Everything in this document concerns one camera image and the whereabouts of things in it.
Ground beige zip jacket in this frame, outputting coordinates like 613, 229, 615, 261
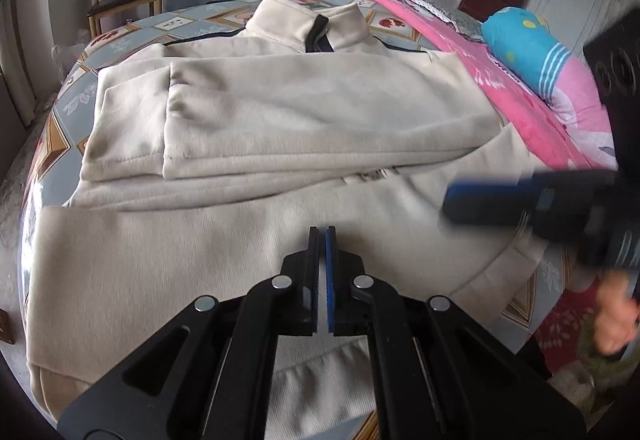
25, 0, 558, 440

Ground green sleeved right forearm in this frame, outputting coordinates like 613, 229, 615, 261
548, 325, 639, 422

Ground right hand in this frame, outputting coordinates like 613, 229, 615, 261
593, 271, 639, 356

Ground pink floral blanket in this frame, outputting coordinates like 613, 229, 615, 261
370, 0, 617, 169

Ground blue and pink pillow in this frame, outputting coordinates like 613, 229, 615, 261
480, 6, 574, 105

